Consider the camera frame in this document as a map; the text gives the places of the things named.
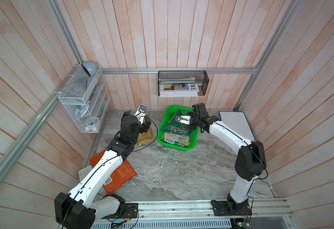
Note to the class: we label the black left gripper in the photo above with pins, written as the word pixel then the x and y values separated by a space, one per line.
pixel 145 126

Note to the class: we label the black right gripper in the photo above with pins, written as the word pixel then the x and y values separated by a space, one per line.
pixel 191 114

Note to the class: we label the gold chip bag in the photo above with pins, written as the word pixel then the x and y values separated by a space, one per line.
pixel 145 137

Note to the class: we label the dark green REAL chip bag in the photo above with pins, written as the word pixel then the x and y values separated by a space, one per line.
pixel 177 134

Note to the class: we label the red chip bag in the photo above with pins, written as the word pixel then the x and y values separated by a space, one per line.
pixel 118 178

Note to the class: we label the light green white chip bag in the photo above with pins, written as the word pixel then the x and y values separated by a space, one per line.
pixel 174 115

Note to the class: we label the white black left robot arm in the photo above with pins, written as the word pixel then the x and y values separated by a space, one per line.
pixel 77 209

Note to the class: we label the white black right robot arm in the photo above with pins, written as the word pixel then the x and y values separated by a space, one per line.
pixel 249 165

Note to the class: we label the green plastic basket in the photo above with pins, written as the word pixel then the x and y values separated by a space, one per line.
pixel 165 120

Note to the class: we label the white LOEWE book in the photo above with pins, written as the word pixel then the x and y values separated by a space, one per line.
pixel 178 87

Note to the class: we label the white tape roll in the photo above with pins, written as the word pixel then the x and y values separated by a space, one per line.
pixel 92 122

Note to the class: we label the white calculator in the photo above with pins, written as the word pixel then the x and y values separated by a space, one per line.
pixel 84 172

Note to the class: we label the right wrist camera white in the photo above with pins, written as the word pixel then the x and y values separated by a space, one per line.
pixel 184 119

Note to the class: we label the white board blue frame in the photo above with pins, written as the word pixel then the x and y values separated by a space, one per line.
pixel 238 122

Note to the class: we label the black mesh wall shelf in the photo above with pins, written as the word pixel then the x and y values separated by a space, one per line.
pixel 201 78

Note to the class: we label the white wire wall rack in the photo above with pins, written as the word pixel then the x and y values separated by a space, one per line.
pixel 82 97

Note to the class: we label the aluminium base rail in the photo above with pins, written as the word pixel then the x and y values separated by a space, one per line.
pixel 195 214

